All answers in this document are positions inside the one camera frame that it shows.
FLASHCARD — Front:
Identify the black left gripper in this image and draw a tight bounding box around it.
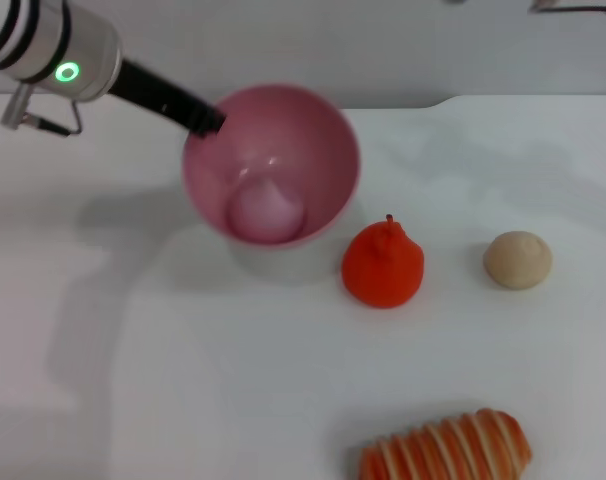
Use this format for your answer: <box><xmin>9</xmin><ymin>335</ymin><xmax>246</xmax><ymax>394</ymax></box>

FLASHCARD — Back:
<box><xmin>107</xmin><ymin>58</ymin><xmax>228</xmax><ymax>138</ymax></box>

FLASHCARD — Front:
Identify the pink plastic bowl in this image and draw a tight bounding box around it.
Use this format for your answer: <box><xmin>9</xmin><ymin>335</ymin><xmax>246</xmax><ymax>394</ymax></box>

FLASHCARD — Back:
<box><xmin>181</xmin><ymin>83</ymin><xmax>362</xmax><ymax>247</ymax></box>

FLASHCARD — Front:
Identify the pink toy peach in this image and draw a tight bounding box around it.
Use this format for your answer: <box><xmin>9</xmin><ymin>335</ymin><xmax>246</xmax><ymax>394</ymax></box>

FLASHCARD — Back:
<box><xmin>226</xmin><ymin>179</ymin><xmax>307</xmax><ymax>240</ymax></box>

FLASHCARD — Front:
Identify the orange toy pear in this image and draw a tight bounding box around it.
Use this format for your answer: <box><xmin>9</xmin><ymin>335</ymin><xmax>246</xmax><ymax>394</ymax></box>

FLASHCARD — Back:
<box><xmin>340</xmin><ymin>213</ymin><xmax>426</xmax><ymax>310</ymax></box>

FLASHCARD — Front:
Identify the beige toy bun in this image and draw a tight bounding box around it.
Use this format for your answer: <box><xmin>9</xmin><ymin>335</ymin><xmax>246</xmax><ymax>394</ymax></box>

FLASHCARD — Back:
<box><xmin>482</xmin><ymin>229</ymin><xmax>554</xmax><ymax>291</ymax></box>

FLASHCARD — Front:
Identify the orange white striped toy bread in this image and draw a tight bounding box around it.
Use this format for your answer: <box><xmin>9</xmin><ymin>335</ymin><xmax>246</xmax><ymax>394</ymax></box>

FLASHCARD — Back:
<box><xmin>357</xmin><ymin>407</ymin><xmax>533</xmax><ymax>480</ymax></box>

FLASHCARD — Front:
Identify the left arm connector with cable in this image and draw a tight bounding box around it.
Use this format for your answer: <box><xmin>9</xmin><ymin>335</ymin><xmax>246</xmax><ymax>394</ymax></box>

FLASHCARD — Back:
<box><xmin>0</xmin><ymin>82</ymin><xmax>84</xmax><ymax>137</ymax></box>

